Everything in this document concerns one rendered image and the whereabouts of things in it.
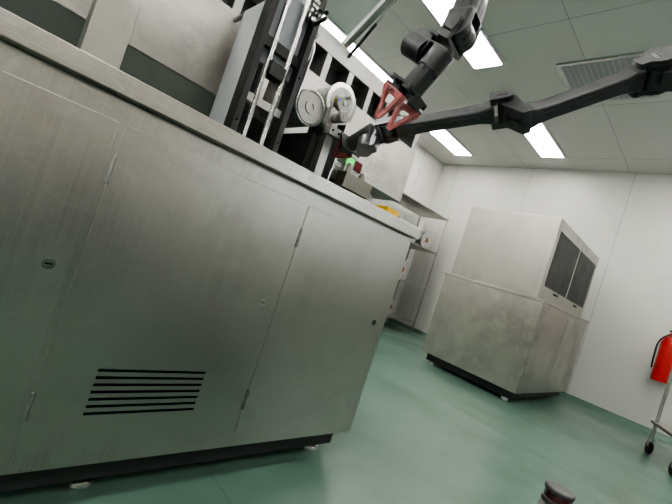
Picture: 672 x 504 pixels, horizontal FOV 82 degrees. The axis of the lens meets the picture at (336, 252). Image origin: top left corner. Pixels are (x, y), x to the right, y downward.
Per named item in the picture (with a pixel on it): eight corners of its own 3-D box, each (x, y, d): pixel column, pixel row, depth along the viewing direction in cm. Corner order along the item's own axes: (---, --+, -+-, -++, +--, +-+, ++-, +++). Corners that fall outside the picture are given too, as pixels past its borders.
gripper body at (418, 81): (388, 77, 88) (410, 50, 86) (406, 100, 96) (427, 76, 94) (405, 90, 85) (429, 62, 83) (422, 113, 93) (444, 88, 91)
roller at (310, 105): (293, 114, 130) (304, 81, 130) (255, 118, 148) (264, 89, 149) (318, 130, 138) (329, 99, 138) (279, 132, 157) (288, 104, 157)
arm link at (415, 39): (465, 13, 80) (476, 40, 87) (429, -5, 87) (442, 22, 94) (424, 62, 84) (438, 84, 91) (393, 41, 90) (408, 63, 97)
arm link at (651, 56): (512, 144, 115) (511, 115, 108) (495, 122, 125) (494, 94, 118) (677, 88, 107) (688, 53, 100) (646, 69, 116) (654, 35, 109)
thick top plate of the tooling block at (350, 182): (342, 185, 146) (347, 170, 147) (283, 178, 175) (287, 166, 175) (368, 199, 157) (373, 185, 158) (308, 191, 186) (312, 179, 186)
